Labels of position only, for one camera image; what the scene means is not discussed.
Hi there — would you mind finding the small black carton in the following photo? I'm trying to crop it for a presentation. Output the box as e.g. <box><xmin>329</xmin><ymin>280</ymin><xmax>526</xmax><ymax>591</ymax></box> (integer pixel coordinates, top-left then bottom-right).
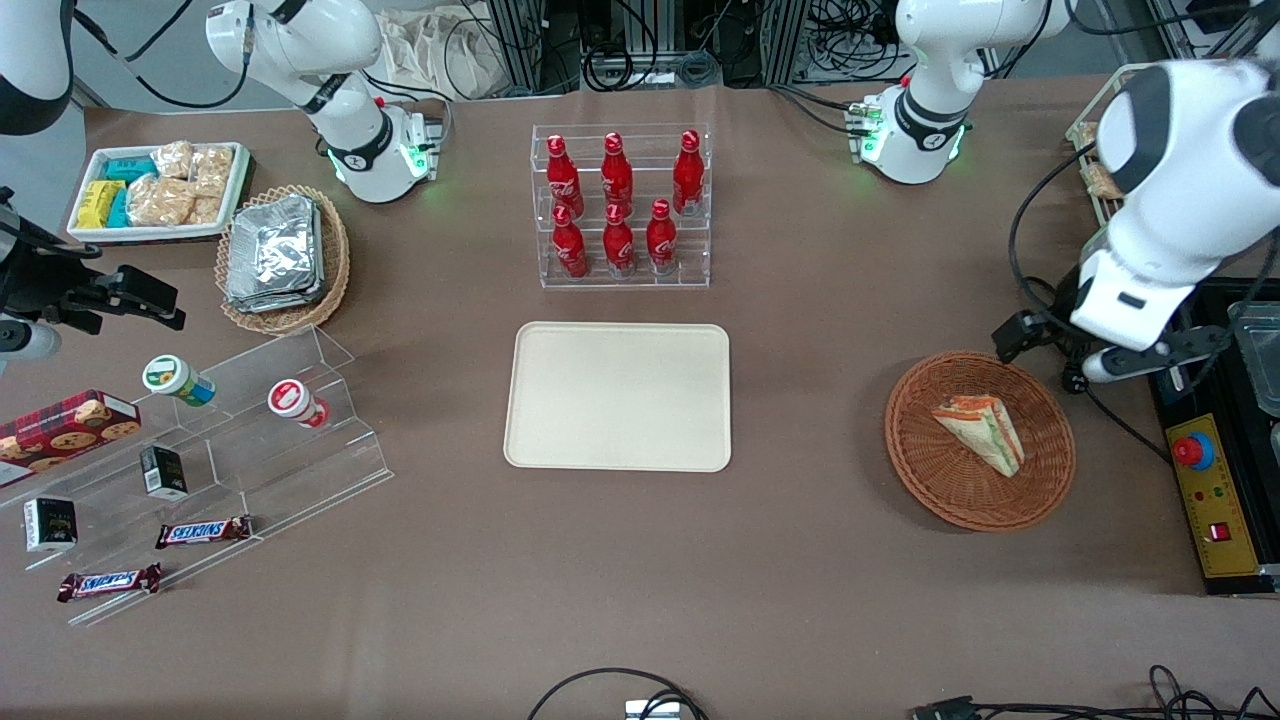
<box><xmin>23</xmin><ymin>497</ymin><xmax>79</xmax><ymax>553</ymax></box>
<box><xmin>139</xmin><ymin>445</ymin><xmax>190</xmax><ymax>501</ymax></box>

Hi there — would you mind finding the red lid yogurt cup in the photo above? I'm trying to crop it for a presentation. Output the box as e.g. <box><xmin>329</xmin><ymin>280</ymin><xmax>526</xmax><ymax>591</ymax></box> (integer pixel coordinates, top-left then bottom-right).
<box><xmin>267</xmin><ymin>379</ymin><xmax>332</xmax><ymax>430</ymax></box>

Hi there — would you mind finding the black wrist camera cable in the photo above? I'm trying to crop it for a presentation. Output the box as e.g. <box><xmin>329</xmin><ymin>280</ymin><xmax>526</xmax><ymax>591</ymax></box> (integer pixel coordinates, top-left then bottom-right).
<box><xmin>1007</xmin><ymin>145</ymin><xmax>1106</xmax><ymax>331</ymax></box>

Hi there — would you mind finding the black looped cable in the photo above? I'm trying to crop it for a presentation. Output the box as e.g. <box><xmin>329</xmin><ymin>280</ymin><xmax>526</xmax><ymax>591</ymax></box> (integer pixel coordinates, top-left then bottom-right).
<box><xmin>527</xmin><ymin>667</ymin><xmax>707</xmax><ymax>720</ymax></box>

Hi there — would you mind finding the yellow snack pack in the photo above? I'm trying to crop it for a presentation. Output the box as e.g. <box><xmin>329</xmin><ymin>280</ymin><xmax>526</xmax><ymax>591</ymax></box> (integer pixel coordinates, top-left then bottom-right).
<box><xmin>77</xmin><ymin>180</ymin><xmax>126</xmax><ymax>230</ymax></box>

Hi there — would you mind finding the oval tan wicker basket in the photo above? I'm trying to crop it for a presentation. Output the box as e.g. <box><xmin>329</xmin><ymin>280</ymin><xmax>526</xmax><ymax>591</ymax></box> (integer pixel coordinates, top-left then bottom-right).
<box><xmin>215</xmin><ymin>185</ymin><xmax>351</xmax><ymax>336</ymax></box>

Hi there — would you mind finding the round brown wicker basket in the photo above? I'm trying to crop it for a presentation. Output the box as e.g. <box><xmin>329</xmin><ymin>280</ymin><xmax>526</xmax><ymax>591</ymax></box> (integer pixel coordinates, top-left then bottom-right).
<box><xmin>885</xmin><ymin>351</ymin><xmax>1077</xmax><ymax>533</ymax></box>

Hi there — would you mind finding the clear acrylic stepped display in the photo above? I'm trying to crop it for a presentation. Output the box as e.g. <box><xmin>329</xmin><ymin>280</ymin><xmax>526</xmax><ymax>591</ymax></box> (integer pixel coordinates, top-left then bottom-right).
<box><xmin>0</xmin><ymin>325</ymin><xmax>394</xmax><ymax>628</ymax></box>

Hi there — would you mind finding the black connector with cable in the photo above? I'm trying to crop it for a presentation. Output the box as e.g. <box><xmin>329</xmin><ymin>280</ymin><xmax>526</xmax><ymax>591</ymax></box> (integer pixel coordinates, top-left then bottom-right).
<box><xmin>912</xmin><ymin>664</ymin><xmax>1280</xmax><ymax>720</ymax></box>

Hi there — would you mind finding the triangular sandwich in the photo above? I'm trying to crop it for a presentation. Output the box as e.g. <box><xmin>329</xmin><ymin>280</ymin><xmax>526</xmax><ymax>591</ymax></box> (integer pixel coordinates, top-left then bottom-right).
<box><xmin>932</xmin><ymin>394</ymin><xmax>1026</xmax><ymax>478</ymax></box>

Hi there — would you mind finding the green lid yogurt cup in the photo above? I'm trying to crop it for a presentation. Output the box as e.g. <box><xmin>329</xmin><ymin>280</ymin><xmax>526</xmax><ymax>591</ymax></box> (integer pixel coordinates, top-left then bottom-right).
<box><xmin>142</xmin><ymin>355</ymin><xmax>217</xmax><ymax>407</ymax></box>

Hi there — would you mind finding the red cola bottle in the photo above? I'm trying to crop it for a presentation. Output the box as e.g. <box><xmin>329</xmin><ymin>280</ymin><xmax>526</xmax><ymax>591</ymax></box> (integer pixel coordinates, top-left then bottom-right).
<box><xmin>602</xmin><ymin>203</ymin><xmax>636</xmax><ymax>276</ymax></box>
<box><xmin>601</xmin><ymin>132</ymin><xmax>635</xmax><ymax>216</ymax></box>
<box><xmin>646</xmin><ymin>199</ymin><xmax>679</xmax><ymax>275</ymax></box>
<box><xmin>672</xmin><ymin>130</ymin><xmax>705</xmax><ymax>217</ymax></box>
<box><xmin>552</xmin><ymin>205</ymin><xmax>590</xmax><ymax>279</ymax></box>
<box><xmin>545</xmin><ymin>135</ymin><xmax>585</xmax><ymax>219</ymax></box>

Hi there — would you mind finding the black cable with plug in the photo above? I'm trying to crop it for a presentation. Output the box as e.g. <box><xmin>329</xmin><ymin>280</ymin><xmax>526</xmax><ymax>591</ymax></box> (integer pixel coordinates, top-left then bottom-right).
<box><xmin>1060</xmin><ymin>365</ymin><xmax>1173</xmax><ymax>465</ymax></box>

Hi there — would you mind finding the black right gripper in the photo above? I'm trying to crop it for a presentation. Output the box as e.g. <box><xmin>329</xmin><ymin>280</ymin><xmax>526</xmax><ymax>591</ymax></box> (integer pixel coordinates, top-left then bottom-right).
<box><xmin>0</xmin><ymin>250</ymin><xmax>187</xmax><ymax>336</ymax></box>

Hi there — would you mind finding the black control box yellow panel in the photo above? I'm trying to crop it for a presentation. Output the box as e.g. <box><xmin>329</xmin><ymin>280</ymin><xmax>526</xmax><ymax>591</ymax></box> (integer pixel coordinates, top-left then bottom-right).
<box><xmin>1148</xmin><ymin>278</ymin><xmax>1280</xmax><ymax>598</ymax></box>

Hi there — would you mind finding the silver foil pack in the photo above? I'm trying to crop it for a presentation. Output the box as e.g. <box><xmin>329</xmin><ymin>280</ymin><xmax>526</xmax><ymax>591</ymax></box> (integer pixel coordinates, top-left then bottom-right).
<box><xmin>225</xmin><ymin>283</ymin><xmax>327</xmax><ymax>315</ymax></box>
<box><xmin>227</xmin><ymin>196</ymin><xmax>321</xmax><ymax>301</ymax></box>

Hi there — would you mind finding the white wire basket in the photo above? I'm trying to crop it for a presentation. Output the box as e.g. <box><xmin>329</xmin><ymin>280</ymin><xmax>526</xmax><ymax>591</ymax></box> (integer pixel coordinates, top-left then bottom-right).
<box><xmin>1065</xmin><ymin>63</ymin><xmax>1136</xmax><ymax>231</ymax></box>

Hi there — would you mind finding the aluminium frame post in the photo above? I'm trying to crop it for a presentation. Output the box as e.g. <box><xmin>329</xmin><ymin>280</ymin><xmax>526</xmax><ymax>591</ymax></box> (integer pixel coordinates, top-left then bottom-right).
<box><xmin>772</xmin><ymin>0</ymin><xmax>813</xmax><ymax>87</ymax></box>
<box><xmin>488</xmin><ymin>0</ymin><xmax>561</xmax><ymax>95</ymax></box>

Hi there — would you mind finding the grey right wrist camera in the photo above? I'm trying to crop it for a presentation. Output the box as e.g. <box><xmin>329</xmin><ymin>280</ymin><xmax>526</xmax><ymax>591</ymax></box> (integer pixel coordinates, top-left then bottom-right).
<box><xmin>0</xmin><ymin>318</ymin><xmax>63</xmax><ymax>363</ymax></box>

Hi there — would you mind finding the white cloth bag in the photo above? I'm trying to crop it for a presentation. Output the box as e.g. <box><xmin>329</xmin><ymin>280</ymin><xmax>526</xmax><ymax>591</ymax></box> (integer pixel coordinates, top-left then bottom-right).
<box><xmin>375</xmin><ymin>8</ymin><xmax>503</xmax><ymax>101</ymax></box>

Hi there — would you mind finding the black cable bundle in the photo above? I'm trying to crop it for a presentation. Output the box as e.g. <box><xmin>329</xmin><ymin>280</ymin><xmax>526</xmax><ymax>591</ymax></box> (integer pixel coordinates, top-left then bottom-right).
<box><xmin>805</xmin><ymin>0</ymin><xmax>903</xmax><ymax>83</ymax></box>
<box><xmin>578</xmin><ymin>0</ymin><xmax>723</xmax><ymax>93</ymax></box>

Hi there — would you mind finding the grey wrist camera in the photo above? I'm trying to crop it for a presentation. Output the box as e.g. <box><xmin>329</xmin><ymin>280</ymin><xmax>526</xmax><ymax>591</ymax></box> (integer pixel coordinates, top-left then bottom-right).
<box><xmin>1080</xmin><ymin>345</ymin><xmax>1173</xmax><ymax>387</ymax></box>
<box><xmin>0</xmin><ymin>318</ymin><xmax>63</xmax><ymax>363</ymax></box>

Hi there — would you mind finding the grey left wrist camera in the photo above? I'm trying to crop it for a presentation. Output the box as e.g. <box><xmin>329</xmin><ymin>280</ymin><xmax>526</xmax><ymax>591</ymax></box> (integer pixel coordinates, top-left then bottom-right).
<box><xmin>1080</xmin><ymin>345</ymin><xmax>1173</xmax><ymax>387</ymax></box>

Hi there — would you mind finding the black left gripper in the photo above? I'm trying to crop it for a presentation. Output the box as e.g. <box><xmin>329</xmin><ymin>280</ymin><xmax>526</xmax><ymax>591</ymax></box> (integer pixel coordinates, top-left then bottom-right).
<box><xmin>993</xmin><ymin>312</ymin><xmax>1233</xmax><ymax>369</ymax></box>

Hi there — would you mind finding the red cookie box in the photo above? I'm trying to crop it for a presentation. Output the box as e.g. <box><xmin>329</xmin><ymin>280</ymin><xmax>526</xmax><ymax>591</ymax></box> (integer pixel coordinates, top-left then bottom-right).
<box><xmin>0</xmin><ymin>390</ymin><xmax>142</xmax><ymax>489</ymax></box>

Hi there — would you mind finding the clear acrylic bottle rack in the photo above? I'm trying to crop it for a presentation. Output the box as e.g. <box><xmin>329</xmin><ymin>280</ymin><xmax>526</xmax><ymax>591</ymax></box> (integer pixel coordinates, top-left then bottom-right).
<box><xmin>531</xmin><ymin>124</ymin><xmax>712</xmax><ymax>291</ymax></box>

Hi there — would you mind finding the clear plastic container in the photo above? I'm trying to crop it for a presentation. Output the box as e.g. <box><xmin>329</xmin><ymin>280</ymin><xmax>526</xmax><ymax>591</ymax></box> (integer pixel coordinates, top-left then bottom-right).
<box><xmin>1228</xmin><ymin>300</ymin><xmax>1280</xmax><ymax>417</ymax></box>

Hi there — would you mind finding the white rectangular snack tray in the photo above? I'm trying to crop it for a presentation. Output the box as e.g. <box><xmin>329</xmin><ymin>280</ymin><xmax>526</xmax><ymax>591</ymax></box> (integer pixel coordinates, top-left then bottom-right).
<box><xmin>67</xmin><ymin>142</ymin><xmax>251</xmax><ymax>244</ymax></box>

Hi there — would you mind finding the cream rectangular tray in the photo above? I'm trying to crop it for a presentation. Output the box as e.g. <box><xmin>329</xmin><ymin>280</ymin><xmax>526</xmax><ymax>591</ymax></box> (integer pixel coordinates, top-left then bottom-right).
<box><xmin>503</xmin><ymin>321</ymin><xmax>732</xmax><ymax>473</ymax></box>

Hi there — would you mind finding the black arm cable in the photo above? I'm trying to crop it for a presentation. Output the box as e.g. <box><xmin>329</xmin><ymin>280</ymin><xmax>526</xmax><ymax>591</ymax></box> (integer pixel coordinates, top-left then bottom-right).
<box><xmin>72</xmin><ymin>0</ymin><xmax>253</xmax><ymax>111</ymax></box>

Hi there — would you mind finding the Snickers chocolate bar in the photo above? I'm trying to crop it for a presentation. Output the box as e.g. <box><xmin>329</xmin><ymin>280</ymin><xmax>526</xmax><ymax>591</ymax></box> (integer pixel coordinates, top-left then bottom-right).
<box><xmin>57</xmin><ymin>563</ymin><xmax>163</xmax><ymax>603</ymax></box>
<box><xmin>155</xmin><ymin>515</ymin><xmax>254</xmax><ymax>550</ymax></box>

